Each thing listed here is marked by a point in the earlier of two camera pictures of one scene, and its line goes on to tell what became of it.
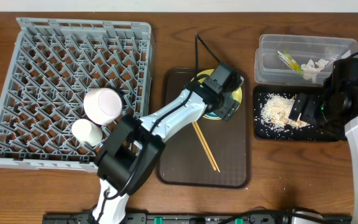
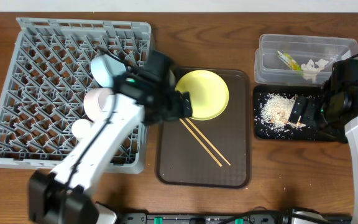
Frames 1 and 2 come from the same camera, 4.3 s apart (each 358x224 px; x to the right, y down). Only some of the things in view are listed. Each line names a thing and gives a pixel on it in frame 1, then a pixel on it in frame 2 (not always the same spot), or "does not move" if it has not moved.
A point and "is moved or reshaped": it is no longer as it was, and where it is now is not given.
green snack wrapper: (289, 61) does not move
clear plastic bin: (283, 60) does not move
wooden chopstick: (207, 147) → (187, 119)
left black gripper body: (229, 109) → (173, 106)
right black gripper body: (317, 109) does not move
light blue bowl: (211, 114) → (104, 68)
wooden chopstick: (204, 147) → (200, 142)
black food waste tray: (272, 106) does not move
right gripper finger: (299, 106) does not move
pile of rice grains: (275, 110) does not move
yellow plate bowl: (237, 93) is moved or reshaped
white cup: (87, 132) does not move
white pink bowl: (102, 106) does not move
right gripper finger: (312, 111) does not move
